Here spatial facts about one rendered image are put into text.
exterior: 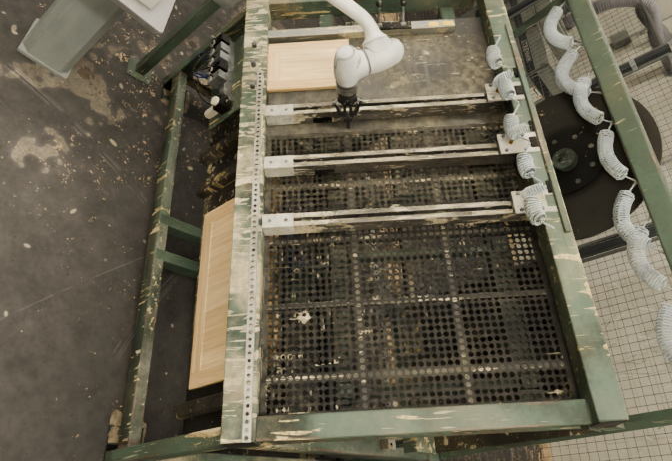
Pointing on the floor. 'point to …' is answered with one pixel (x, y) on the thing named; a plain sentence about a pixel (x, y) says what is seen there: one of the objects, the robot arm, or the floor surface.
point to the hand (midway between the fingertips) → (348, 121)
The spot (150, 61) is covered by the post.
